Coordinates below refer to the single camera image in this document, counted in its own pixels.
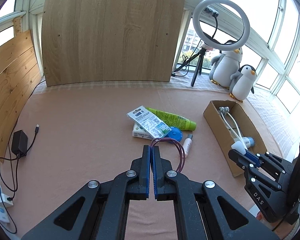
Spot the white grey ball massager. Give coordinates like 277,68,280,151
218,106,255,149

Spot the translucent white cap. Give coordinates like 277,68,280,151
231,140,246,155

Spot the cardboard box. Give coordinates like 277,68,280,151
203,100,267,178

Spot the small penguin plush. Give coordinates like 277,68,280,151
229,64,257,102

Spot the blue round case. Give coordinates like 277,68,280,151
165,126,183,142

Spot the green tube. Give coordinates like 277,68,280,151
146,107,197,131

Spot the white tissue pack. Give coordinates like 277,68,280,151
132,123,153,140

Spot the silver foil sachet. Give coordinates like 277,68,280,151
127,106,171,139

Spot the large penguin plush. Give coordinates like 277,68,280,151
209,47,243,88

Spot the white plug adapter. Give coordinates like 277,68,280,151
0,193,13,208

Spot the black power adapter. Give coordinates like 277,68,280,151
11,130,28,158

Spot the black webcam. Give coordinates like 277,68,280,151
204,7,219,18

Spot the wooden headboard panel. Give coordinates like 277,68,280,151
0,30,42,157

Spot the light wood board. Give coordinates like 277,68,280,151
42,0,185,86

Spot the black power cord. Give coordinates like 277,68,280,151
0,79,47,234

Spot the white ring light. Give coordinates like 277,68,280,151
192,0,251,51

